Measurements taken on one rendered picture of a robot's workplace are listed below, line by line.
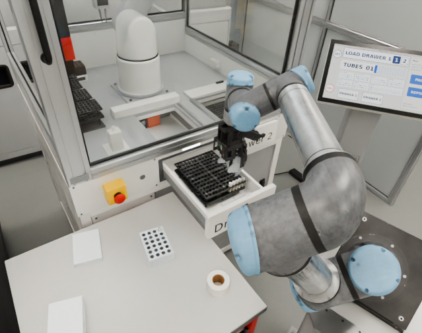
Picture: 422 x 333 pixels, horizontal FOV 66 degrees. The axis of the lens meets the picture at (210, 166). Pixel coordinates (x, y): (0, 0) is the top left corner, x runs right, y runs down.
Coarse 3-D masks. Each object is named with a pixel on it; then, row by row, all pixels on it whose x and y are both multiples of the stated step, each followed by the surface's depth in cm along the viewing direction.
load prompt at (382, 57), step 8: (344, 48) 157; (352, 48) 156; (344, 56) 156; (352, 56) 156; (360, 56) 155; (368, 56) 154; (376, 56) 154; (384, 56) 153; (392, 56) 152; (400, 56) 152; (408, 56) 151; (392, 64) 152; (400, 64) 151; (408, 64) 151
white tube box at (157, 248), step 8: (144, 232) 111; (152, 232) 111; (160, 232) 111; (144, 240) 108; (152, 240) 109; (160, 240) 109; (168, 240) 109; (144, 248) 106; (152, 248) 106; (160, 248) 107; (168, 248) 106; (152, 256) 105; (160, 256) 104; (168, 256) 105; (152, 264) 104
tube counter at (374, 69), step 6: (366, 66) 154; (372, 66) 154; (378, 66) 153; (384, 66) 153; (366, 72) 154; (372, 72) 154; (378, 72) 153; (384, 72) 153; (390, 72) 152; (396, 72) 152; (402, 72) 151
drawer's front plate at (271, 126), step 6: (276, 120) 148; (258, 126) 143; (264, 126) 144; (270, 126) 147; (276, 126) 149; (264, 132) 147; (270, 132) 149; (246, 138) 142; (264, 138) 149; (258, 144) 149
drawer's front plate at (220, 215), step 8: (272, 184) 114; (256, 192) 110; (264, 192) 111; (272, 192) 115; (240, 200) 107; (248, 200) 108; (256, 200) 111; (224, 208) 104; (232, 208) 105; (208, 216) 101; (216, 216) 102; (224, 216) 105; (208, 224) 102; (216, 224) 105; (224, 224) 108; (208, 232) 105; (216, 232) 108
